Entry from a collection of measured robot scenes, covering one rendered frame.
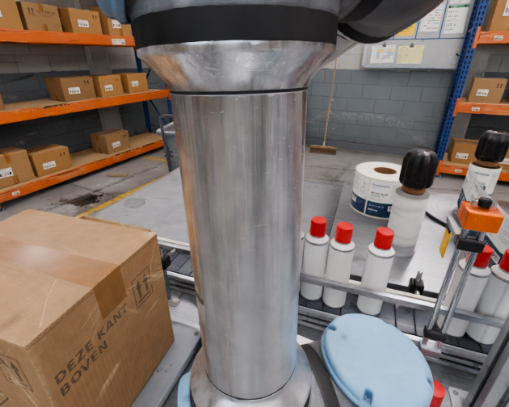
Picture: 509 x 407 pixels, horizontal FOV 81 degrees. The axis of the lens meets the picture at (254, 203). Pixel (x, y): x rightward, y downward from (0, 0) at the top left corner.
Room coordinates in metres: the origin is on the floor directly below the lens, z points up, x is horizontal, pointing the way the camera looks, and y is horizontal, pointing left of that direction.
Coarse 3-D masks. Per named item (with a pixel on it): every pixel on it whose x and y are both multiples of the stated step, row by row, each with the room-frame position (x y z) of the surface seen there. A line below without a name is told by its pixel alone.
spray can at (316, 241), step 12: (312, 228) 0.54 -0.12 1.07; (324, 228) 0.54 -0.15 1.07; (312, 240) 0.54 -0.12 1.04; (324, 240) 0.53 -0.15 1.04; (312, 252) 0.53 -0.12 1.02; (324, 252) 0.53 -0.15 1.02; (312, 264) 0.53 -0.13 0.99; (324, 264) 0.53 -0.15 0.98; (312, 288) 0.53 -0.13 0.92; (312, 300) 0.53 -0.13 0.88
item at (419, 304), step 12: (180, 252) 0.62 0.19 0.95; (300, 276) 0.52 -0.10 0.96; (312, 276) 0.52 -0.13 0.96; (336, 288) 0.49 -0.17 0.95; (348, 288) 0.48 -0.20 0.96; (360, 288) 0.48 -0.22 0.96; (384, 300) 0.46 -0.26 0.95; (396, 300) 0.45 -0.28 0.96; (408, 300) 0.44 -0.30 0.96; (420, 300) 0.44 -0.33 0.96; (444, 312) 0.42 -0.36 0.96; (456, 312) 0.42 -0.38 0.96; (468, 312) 0.42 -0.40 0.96; (492, 324) 0.39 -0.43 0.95
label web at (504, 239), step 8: (480, 192) 0.77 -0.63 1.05; (504, 216) 0.62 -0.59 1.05; (504, 224) 0.61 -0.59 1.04; (472, 232) 0.73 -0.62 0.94; (504, 232) 0.60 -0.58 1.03; (488, 240) 0.64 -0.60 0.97; (496, 240) 0.61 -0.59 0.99; (504, 240) 0.59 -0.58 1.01; (496, 248) 0.60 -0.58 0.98; (504, 248) 0.58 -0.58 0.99; (496, 256) 0.59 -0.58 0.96; (488, 264) 0.61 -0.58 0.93; (496, 264) 0.58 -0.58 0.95
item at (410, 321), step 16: (176, 256) 0.70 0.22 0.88; (176, 272) 0.63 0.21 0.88; (192, 272) 0.63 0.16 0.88; (304, 304) 0.52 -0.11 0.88; (320, 304) 0.52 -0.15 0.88; (352, 304) 0.52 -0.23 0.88; (384, 304) 0.52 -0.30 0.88; (384, 320) 0.47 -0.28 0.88; (400, 320) 0.47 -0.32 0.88; (416, 320) 0.47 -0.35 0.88; (448, 336) 0.43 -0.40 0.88; (464, 336) 0.43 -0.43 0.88; (480, 352) 0.39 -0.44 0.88
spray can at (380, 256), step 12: (384, 228) 0.52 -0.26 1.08; (384, 240) 0.49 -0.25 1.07; (372, 252) 0.50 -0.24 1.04; (384, 252) 0.49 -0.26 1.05; (372, 264) 0.49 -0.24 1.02; (384, 264) 0.48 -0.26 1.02; (372, 276) 0.49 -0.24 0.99; (384, 276) 0.48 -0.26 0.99; (372, 288) 0.48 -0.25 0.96; (384, 288) 0.48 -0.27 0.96; (360, 300) 0.50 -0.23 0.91; (372, 300) 0.48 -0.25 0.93; (360, 312) 0.49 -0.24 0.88; (372, 312) 0.48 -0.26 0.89
